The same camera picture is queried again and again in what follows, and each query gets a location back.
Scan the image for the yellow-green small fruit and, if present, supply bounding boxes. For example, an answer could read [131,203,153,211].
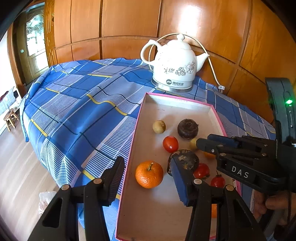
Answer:
[152,120,166,134]
[189,138,198,151]

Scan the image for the dark brown mangosteen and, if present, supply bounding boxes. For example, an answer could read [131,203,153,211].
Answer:
[166,149,200,176]
[177,118,198,139]

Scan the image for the large orange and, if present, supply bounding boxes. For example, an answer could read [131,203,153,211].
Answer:
[211,204,217,218]

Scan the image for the red tomato with stem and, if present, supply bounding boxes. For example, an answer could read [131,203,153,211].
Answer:
[210,172,226,188]

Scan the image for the orange mandarin with stem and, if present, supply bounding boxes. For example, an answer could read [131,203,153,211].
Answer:
[135,161,164,189]

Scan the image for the right hand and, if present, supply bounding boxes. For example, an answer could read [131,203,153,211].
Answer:
[253,190,288,225]

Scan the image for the white plastic bag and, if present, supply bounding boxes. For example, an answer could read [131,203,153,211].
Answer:
[38,191,57,217]

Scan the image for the pink white shallow box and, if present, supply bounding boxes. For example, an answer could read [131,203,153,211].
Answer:
[115,93,226,240]

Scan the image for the white ceramic electric kettle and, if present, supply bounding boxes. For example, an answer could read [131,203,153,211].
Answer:
[140,33,209,92]

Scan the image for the wooden wardrobe panels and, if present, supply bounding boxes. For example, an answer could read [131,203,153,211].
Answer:
[44,1,295,122]

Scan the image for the blue plaid tablecloth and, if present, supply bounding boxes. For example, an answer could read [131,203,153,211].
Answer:
[20,58,275,235]

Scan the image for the small wooden stool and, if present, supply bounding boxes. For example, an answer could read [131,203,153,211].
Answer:
[4,108,19,132]

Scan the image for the white low bed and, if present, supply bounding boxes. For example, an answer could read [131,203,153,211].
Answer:
[0,87,22,114]

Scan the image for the wooden door with glass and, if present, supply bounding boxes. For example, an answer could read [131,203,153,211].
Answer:
[12,2,48,91]

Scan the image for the white kettle power cable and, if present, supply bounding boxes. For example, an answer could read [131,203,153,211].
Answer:
[147,33,225,91]

